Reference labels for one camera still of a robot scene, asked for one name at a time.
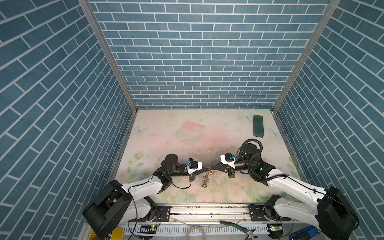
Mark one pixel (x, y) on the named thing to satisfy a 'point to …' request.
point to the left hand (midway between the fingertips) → (207, 170)
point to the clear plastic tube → (197, 227)
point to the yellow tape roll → (117, 234)
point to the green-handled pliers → (250, 234)
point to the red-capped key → (213, 172)
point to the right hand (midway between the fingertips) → (211, 165)
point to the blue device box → (305, 233)
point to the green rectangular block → (258, 126)
